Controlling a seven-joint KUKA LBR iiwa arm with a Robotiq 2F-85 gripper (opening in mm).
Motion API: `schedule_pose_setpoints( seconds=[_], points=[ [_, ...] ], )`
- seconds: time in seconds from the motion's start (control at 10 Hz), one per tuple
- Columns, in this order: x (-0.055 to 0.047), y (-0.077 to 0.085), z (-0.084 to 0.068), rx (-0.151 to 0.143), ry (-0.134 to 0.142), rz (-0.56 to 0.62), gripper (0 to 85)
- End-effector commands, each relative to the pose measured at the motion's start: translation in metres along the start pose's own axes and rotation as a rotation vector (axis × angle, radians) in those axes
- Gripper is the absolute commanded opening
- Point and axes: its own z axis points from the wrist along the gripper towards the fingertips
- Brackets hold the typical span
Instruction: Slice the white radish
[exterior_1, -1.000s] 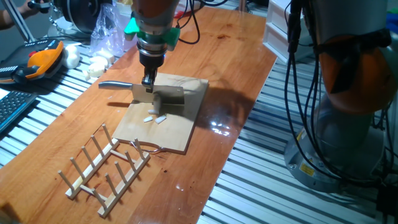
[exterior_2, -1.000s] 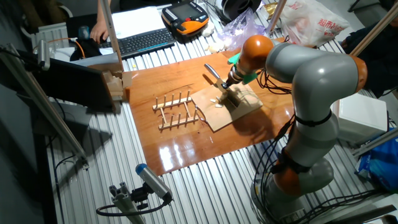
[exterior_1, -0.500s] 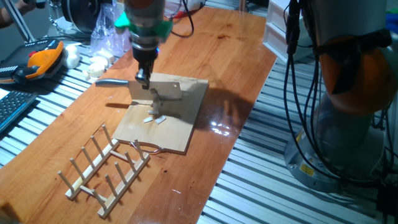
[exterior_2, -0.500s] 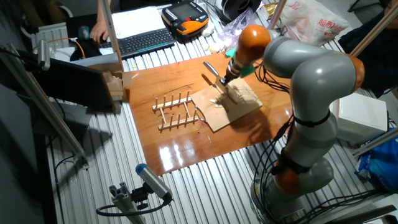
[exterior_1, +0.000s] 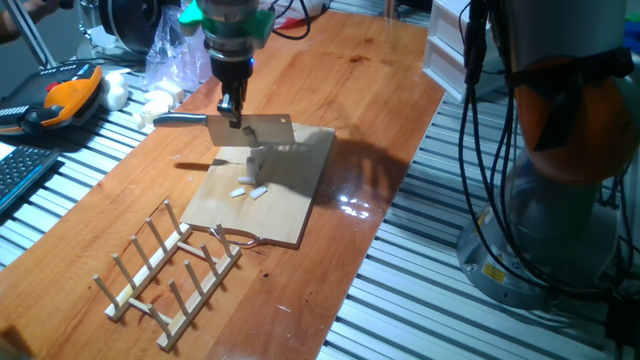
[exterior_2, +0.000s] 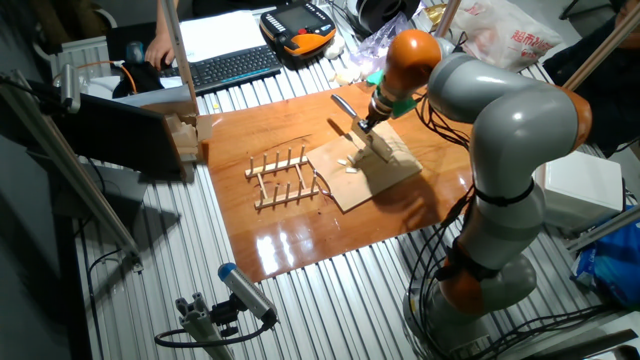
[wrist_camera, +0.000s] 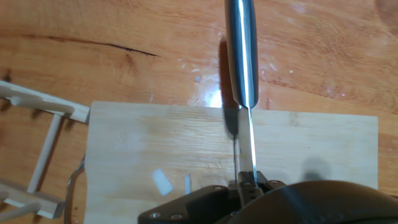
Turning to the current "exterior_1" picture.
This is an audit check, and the white red-printed plastic bag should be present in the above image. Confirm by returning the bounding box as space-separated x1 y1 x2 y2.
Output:
273 0 329 29

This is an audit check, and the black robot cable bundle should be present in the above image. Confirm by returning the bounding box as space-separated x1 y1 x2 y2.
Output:
269 0 640 306

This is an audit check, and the person's hand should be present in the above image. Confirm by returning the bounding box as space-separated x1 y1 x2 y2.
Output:
22 0 61 17

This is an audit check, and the black computer keyboard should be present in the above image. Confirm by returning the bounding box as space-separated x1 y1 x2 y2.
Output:
0 144 61 214

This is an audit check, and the black round device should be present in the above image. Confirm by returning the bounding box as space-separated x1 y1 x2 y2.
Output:
97 0 181 55

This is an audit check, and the aluminium frame post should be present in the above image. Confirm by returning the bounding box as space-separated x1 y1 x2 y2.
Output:
5 0 57 70
380 0 401 22

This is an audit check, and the orange black teach pendant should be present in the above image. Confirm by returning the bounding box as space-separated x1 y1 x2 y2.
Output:
0 62 105 137

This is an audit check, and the wooden peg dish rack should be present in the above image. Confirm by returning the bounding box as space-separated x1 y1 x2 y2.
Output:
92 198 244 351

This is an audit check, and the blue plastic bag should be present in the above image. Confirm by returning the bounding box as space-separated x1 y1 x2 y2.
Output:
618 19 640 56

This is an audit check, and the clear plastic bag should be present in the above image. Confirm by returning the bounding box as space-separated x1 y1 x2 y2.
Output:
144 4 214 94

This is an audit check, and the wooden cutting board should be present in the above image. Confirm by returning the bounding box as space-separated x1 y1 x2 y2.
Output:
179 122 336 250

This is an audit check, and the person's forearm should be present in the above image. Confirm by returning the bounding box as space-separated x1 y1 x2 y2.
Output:
0 8 29 45

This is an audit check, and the steel cleaver knife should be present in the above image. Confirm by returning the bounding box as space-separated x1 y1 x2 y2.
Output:
152 111 297 149

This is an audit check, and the large white radish lump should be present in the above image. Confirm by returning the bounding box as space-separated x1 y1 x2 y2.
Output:
99 72 130 112

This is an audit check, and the spare white radish piece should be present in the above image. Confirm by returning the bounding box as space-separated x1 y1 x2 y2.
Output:
138 101 171 126
158 78 187 104
143 89 176 109

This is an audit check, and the white drawer box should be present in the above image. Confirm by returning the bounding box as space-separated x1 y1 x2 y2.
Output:
422 0 506 104

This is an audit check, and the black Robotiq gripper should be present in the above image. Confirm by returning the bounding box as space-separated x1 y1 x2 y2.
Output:
209 57 255 130

